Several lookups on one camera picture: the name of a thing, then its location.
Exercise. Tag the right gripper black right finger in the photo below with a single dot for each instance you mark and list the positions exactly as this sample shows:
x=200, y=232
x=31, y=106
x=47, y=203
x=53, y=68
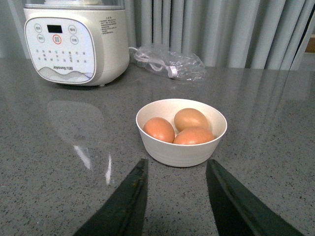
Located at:
x=237, y=211

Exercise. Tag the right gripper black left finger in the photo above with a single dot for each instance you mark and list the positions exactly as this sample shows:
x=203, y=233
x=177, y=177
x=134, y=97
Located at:
x=123, y=213

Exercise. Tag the brown egg in bowl front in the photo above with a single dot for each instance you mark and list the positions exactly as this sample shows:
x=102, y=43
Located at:
x=194, y=136

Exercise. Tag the brown egg in bowl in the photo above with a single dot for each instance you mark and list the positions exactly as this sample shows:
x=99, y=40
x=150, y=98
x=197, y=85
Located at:
x=194, y=136
x=160, y=129

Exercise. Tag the brown egg in bowl left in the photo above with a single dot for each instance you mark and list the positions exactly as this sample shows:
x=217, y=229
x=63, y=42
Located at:
x=160, y=129

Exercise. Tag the tan egg in bowl back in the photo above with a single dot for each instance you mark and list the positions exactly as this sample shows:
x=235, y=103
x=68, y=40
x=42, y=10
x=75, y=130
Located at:
x=188, y=118

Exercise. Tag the white bowl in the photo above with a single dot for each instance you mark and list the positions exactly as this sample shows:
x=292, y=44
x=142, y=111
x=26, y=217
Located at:
x=180, y=155

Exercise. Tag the clear plastic bag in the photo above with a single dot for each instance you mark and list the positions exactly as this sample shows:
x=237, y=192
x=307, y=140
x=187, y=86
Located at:
x=160, y=60

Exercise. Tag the white Joyoung cooker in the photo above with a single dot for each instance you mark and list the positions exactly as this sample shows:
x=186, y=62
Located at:
x=77, y=42

